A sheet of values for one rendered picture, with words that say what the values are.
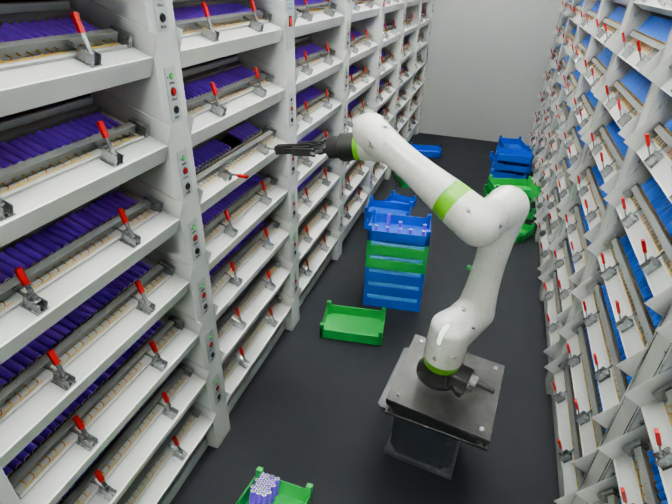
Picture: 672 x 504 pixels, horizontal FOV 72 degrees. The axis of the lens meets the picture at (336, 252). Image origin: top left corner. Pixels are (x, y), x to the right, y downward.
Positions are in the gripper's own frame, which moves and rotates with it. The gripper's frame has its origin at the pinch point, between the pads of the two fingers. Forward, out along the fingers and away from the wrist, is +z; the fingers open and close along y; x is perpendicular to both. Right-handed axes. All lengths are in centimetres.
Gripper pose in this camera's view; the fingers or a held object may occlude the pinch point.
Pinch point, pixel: (285, 149)
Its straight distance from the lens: 168.8
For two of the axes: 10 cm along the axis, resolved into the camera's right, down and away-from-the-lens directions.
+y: 3.2, -4.8, 8.2
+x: -1.3, -8.7, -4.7
